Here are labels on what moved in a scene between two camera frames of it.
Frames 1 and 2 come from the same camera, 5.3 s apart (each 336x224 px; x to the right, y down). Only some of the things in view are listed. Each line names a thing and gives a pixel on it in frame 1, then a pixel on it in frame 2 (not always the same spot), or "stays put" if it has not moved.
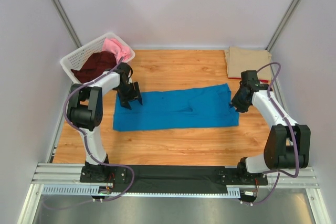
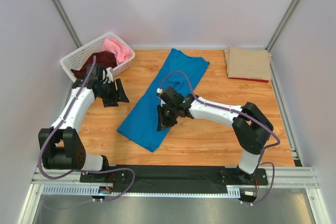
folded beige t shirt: [241, 59] stays put
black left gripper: [129, 94] → [111, 94]
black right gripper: [238, 100] → [168, 114]
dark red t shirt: [94, 67] stays put
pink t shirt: [119, 49] stays put
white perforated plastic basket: [74, 60] stays put
